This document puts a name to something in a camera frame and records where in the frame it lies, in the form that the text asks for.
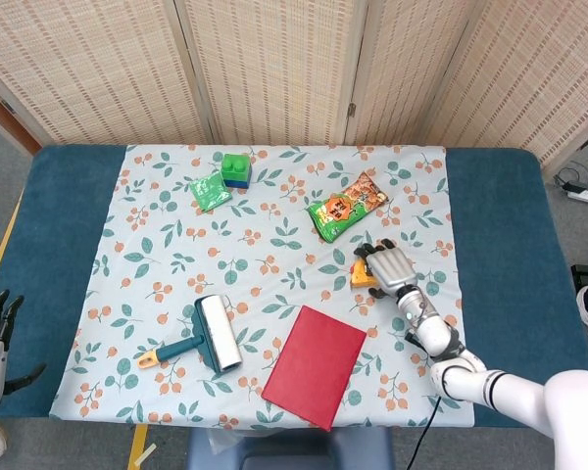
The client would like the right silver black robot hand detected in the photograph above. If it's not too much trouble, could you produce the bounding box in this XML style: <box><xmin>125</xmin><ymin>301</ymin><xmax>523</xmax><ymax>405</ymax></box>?
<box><xmin>353</xmin><ymin>238</ymin><xmax>419</xmax><ymax>299</ymax></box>

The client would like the yellow tape measure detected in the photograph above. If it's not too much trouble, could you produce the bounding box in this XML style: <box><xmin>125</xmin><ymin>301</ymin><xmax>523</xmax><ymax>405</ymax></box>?
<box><xmin>348</xmin><ymin>258</ymin><xmax>379</xmax><ymax>291</ymax></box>

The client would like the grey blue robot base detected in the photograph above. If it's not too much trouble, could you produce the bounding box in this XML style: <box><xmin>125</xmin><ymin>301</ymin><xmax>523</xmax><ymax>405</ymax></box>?
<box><xmin>185</xmin><ymin>425</ymin><xmax>396</xmax><ymax>470</ymax></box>

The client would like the green orange snack bag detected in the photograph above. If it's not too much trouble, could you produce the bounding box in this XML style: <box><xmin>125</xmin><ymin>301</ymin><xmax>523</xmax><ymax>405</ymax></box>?
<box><xmin>306</xmin><ymin>170</ymin><xmax>390</xmax><ymax>245</ymax></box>

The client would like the red hardcover book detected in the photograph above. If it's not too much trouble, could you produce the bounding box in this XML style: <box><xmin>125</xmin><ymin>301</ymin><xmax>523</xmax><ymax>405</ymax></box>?
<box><xmin>261</xmin><ymin>305</ymin><xmax>368</xmax><ymax>433</ymax></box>

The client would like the teal felt table cover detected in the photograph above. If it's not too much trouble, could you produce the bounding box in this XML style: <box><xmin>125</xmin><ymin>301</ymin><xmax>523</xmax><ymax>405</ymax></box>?
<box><xmin>0</xmin><ymin>143</ymin><xmax>588</xmax><ymax>430</ymax></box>

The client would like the teal lint roller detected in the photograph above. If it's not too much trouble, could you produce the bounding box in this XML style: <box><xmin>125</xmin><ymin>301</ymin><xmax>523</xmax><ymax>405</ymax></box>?
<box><xmin>136</xmin><ymin>294</ymin><xmax>244</xmax><ymax>377</ymax></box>

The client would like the green and blue toy brick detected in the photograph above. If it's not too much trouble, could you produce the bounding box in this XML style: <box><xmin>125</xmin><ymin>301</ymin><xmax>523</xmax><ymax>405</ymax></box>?
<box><xmin>220</xmin><ymin>153</ymin><xmax>253</xmax><ymax>192</ymax></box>

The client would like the woven bamboo screen panel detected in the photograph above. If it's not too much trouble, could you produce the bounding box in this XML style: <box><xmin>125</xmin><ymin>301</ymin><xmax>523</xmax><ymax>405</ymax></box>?
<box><xmin>425</xmin><ymin>0</ymin><xmax>588</xmax><ymax>170</ymax></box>
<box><xmin>173</xmin><ymin>0</ymin><xmax>371</xmax><ymax>147</ymax></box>
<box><xmin>345</xmin><ymin>0</ymin><xmax>476</xmax><ymax>147</ymax></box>
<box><xmin>0</xmin><ymin>0</ymin><xmax>212</xmax><ymax>148</ymax></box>

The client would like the green foil sachet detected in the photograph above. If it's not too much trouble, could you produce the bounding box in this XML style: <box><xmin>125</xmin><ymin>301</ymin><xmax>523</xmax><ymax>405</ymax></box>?
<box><xmin>188</xmin><ymin>169</ymin><xmax>233</xmax><ymax>214</ymax></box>

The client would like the floral print tablecloth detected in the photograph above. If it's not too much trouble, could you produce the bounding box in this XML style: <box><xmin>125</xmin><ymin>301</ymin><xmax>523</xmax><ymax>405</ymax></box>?
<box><xmin>48</xmin><ymin>143</ymin><xmax>476</xmax><ymax>432</ymax></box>

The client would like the orange wooden board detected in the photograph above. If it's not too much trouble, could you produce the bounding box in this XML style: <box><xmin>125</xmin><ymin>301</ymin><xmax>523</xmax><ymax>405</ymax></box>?
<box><xmin>0</xmin><ymin>80</ymin><xmax>43</xmax><ymax>154</ymax></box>

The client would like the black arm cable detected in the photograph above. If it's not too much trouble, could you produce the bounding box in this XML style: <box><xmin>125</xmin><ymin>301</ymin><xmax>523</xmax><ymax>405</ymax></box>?
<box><xmin>405</xmin><ymin>395</ymin><xmax>443</xmax><ymax>470</ymax></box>

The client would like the black adapter with cable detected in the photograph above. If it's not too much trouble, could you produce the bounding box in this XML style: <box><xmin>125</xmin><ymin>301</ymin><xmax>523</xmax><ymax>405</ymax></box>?
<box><xmin>552</xmin><ymin>161</ymin><xmax>588</xmax><ymax>193</ymax></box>

